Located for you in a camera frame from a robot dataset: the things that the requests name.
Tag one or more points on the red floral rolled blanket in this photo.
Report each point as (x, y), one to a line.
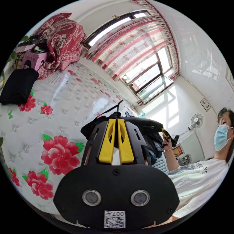
(62, 40)

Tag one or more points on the black shorts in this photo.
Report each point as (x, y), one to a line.
(146, 125)

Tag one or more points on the folded black garment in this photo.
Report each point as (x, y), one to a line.
(17, 86)

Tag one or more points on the red flowered curtain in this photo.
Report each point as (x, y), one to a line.
(131, 40)

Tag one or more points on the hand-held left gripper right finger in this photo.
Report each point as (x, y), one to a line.
(126, 148)

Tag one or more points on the white wall fan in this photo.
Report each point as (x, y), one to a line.
(197, 121)

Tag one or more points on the framed wall picture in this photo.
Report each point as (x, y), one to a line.
(205, 104)

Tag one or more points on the pink carton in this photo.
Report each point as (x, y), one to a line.
(34, 58)

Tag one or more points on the person's right forearm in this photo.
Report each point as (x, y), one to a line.
(172, 160)

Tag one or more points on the bed with flowered white sheet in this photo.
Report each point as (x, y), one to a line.
(73, 102)

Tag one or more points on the person's body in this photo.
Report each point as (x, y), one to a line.
(199, 179)

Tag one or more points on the window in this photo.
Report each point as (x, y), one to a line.
(151, 76)

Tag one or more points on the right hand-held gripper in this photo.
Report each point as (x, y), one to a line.
(176, 141)

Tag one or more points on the pile of clothes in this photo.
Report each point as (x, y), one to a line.
(155, 146)

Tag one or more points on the person's right hand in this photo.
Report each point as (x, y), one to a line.
(168, 144)

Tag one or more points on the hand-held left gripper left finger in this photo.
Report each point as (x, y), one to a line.
(107, 146)

